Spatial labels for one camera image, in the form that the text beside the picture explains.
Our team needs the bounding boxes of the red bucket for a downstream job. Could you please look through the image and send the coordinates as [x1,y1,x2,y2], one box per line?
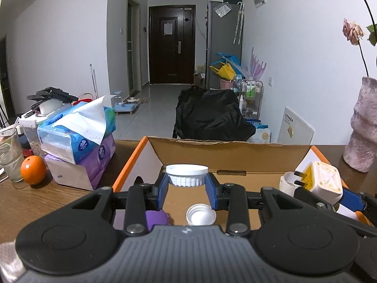
[71,93,95,106]

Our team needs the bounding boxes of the grey glass door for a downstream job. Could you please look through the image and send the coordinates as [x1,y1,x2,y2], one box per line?
[127,0,142,95]

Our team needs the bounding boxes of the clear plastic bag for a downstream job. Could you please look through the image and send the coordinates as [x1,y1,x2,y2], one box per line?
[214,5,232,17]

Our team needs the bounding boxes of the dark entrance door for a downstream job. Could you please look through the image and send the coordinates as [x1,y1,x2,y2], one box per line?
[149,5,197,85]

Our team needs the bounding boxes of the small cardboard box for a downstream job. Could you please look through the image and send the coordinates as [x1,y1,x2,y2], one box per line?
[193,71,207,89]

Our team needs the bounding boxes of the black device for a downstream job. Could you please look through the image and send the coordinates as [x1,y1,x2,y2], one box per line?
[26,87,79,104]

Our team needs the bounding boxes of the white and blue bag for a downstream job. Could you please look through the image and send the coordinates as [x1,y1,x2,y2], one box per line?
[246,119,272,144]

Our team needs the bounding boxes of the white tape roll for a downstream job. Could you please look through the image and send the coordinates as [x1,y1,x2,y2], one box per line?
[279,171,299,197]

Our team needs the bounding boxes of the clear drinking straw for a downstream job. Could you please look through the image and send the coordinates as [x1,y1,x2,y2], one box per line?
[8,117,20,154]

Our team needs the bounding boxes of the folded clear umbrella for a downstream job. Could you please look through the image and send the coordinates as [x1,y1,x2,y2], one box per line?
[234,1,246,46]

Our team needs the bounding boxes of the pink textured vase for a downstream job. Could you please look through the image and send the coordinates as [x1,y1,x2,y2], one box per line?
[342,77,377,173]

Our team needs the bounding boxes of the purple fairy wings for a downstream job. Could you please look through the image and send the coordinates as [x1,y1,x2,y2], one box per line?
[236,46,267,82]

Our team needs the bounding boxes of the metal trolley with bottles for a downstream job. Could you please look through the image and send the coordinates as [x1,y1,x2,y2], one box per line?
[238,79,264,120]

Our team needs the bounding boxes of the white yellow plug adapter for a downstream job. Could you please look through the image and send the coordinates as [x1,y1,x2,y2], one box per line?
[295,161,344,204]

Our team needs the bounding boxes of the white board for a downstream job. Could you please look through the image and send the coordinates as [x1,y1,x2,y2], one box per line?
[277,107,315,146]

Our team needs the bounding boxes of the pale patterned cloth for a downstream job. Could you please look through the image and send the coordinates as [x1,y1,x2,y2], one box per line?
[0,242,29,283]

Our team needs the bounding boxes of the white screw cap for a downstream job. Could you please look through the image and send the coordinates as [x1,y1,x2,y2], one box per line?
[186,203,217,227]

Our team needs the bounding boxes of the cardboard box with red sides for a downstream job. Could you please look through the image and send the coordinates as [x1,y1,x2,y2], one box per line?
[112,136,374,233]

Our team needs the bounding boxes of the white round device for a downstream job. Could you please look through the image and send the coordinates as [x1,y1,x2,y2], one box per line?
[40,99,64,116]

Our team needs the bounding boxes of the grey refrigerator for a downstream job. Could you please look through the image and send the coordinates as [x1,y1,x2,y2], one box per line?
[205,0,244,91]

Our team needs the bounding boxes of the clear drinking glass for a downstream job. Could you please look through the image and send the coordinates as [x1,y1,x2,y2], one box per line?
[0,128,25,183]

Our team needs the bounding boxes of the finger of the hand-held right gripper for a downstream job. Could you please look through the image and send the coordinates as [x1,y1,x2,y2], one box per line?
[295,187,377,239]
[342,189,377,213]

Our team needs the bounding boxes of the blue pet water dispenser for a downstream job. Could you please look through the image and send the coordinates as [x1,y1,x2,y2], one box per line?
[113,90,139,113]

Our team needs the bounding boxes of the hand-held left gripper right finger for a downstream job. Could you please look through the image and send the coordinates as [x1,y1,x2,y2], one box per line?
[205,172,307,237]

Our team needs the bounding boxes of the purple tissue pack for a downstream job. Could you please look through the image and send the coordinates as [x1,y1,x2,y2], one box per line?
[44,134,117,191]

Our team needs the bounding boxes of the blue tissue pack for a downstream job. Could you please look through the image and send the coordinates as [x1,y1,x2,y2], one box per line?
[37,95,117,165]

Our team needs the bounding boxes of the pink bin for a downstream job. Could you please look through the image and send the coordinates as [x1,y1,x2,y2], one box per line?
[219,78,236,91]

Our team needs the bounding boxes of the black cloth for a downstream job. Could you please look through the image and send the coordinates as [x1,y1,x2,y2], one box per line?
[172,87,256,142]

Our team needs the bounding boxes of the purple plastic funnel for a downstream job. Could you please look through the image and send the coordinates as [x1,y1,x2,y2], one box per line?
[146,210,170,232]

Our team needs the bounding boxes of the orange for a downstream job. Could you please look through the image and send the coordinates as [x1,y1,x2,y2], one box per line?
[20,155,47,186]

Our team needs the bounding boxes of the dried rose bouquet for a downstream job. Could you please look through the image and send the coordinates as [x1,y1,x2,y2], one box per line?
[334,0,377,77]

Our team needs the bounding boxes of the clear container with white lid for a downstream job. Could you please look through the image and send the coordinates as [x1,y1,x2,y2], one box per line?
[18,113,48,158]

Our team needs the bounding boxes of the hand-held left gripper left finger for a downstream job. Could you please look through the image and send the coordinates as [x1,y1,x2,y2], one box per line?
[69,172,170,237]

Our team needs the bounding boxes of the blue folding rack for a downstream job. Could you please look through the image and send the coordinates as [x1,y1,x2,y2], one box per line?
[216,52,239,66]

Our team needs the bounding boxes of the yellow bag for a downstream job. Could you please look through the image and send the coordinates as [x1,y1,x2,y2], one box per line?
[210,63,236,81]

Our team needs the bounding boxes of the white ribbed jar lid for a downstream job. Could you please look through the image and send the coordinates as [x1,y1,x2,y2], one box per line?
[166,164,208,187]

